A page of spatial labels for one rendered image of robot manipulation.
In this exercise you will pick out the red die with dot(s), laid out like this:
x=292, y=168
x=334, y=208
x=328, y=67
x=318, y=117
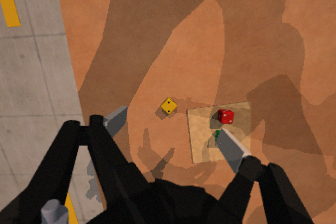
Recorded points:
x=225, y=116

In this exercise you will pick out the yellow die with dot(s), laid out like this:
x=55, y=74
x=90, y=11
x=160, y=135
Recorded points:
x=168, y=105

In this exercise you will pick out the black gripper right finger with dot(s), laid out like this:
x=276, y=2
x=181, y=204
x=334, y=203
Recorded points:
x=281, y=202

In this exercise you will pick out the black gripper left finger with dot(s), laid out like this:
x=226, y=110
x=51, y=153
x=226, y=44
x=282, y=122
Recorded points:
x=43, y=200

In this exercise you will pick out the tan mat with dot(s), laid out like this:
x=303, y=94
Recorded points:
x=203, y=124

